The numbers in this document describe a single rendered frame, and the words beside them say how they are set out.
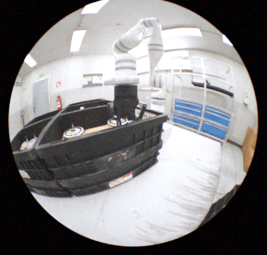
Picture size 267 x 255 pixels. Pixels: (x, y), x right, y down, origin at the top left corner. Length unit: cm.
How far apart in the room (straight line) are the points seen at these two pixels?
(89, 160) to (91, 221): 24
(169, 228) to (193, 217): 9
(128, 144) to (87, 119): 28
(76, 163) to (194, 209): 39
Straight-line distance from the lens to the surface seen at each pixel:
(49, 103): 355
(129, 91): 24
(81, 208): 35
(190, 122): 206
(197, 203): 37
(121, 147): 21
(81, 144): 16
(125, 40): 28
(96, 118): 45
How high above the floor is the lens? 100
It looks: 20 degrees down
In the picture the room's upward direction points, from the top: straight up
